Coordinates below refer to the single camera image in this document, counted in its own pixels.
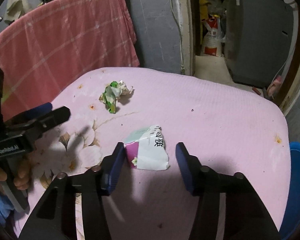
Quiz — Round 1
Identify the white red sack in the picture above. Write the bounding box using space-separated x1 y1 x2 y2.
201 15 225 57

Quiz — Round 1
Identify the pink checkered blanket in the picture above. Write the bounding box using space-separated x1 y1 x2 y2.
0 0 140 120

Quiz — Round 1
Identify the wooden door frame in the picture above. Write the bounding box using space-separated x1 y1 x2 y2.
174 0 300 117

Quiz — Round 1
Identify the green crumpled wrapper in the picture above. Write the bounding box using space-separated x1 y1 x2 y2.
99 80 135 114

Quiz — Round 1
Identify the white purple torn packet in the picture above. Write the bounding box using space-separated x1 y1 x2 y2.
123 124 170 170

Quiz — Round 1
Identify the grey cabinet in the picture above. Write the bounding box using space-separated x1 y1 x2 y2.
224 0 294 87

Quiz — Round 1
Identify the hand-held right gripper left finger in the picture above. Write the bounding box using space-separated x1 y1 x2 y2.
19 142 125 240

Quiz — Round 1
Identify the blue plastic bin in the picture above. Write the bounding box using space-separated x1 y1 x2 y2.
280 142 300 240

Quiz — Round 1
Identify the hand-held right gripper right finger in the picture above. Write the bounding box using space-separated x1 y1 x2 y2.
175 142 282 240

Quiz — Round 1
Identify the beige cloth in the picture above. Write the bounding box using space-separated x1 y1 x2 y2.
4 0 30 25

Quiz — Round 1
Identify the pink floral cloth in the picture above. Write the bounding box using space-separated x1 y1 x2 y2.
25 67 290 240

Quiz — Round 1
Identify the person's left hand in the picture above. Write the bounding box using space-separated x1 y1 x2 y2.
0 155 31 191

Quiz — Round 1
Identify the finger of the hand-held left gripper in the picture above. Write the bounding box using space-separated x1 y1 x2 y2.
22 102 53 119
5 106 71 141

